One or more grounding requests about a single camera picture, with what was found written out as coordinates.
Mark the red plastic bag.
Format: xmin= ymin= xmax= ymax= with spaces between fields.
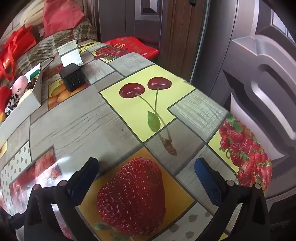
xmin=102 ymin=37 xmax=160 ymax=60

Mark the red apple plush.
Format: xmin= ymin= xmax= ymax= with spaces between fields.
xmin=0 ymin=86 xmax=12 ymax=112

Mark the plaid blanket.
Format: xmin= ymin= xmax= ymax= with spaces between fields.
xmin=14 ymin=20 xmax=99 ymax=77

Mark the black cube power socket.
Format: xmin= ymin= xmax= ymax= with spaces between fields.
xmin=59 ymin=63 xmax=86 ymax=92

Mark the cream ribbed plush pillow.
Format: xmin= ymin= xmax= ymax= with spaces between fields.
xmin=20 ymin=0 xmax=50 ymax=26

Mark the white cardboard box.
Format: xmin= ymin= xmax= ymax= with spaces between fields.
xmin=0 ymin=62 xmax=43 ymax=143

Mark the shiny red tote bag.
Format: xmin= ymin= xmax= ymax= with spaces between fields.
xmin=0 ymin=24 xmax=37 ymax=81

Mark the zebra print scrunchie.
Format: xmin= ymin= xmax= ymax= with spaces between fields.
xmin=5 ymin=94 xmax=20 ymax=115

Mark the fruit print tablecloth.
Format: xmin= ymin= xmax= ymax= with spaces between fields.
xmin=0 ymin=39 xmax=273 ymax=241

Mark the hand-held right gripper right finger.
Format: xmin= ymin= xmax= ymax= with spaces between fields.
xmin=194 ymin=158 xmax=271 ymax=241

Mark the dark red cloth bag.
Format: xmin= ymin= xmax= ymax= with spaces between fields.
xmin=43 ymin=0 xmax=85 ymax=37

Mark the metal panelled door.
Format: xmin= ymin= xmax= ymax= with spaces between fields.
xmin=194 ymin=0 xmax=296 ymax=230
xmin=97 ymin=0 xmax=162 ymax=47

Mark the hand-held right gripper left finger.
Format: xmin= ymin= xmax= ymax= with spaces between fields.
xmin=24 ymin=157 xmax=100 ymax=241

